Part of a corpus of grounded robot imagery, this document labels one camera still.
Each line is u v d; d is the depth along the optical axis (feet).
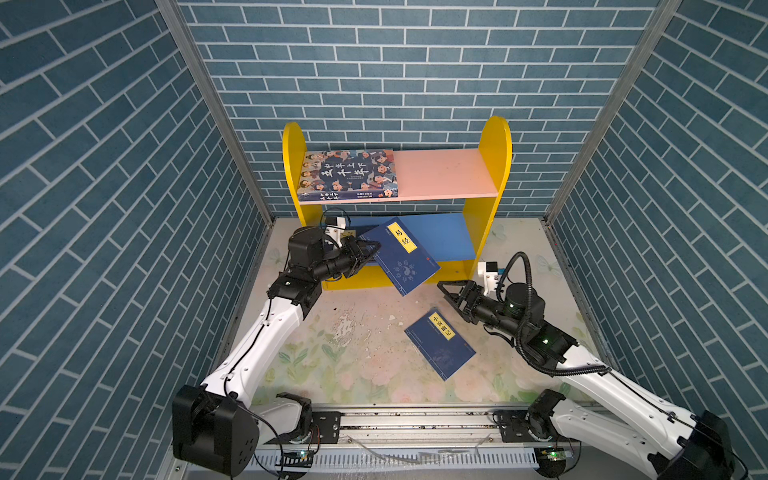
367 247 2.37
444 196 2.35
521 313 1.75
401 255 2.46
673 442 1.33
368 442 2.40
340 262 2.11
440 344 2.86
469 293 2.07
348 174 2.36
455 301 2.07
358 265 2.18
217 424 1.24
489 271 2.24
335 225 2.29
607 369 1.58
